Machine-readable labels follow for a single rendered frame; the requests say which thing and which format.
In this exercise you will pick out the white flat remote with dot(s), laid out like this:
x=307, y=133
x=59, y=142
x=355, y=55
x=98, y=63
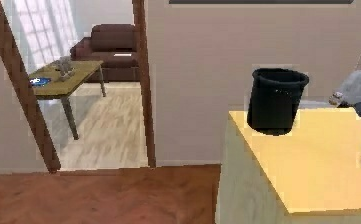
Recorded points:
x=122, y=54

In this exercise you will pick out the dark brown sofa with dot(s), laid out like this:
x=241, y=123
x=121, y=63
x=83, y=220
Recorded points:
x=113, y=50

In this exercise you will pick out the black waste bin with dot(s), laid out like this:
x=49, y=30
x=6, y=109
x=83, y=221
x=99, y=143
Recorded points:
x=274, y=100

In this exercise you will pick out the olive wooden table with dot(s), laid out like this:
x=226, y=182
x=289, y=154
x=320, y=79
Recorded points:
x=66, y=80

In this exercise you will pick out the pale wooden cupboard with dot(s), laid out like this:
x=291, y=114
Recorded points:
x=288, y=166

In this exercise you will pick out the dark framed picture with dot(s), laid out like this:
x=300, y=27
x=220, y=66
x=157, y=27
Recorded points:
x=259, y=1

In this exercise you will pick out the blue round plate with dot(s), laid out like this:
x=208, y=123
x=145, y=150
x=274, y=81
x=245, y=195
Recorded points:
x=40, y=81

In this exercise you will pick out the grey cloth lump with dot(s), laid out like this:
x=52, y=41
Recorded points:
x=356, y=88

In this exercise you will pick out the brown wooden door frame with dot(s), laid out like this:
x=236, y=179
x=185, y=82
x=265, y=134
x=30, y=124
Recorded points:
x=144, y=83

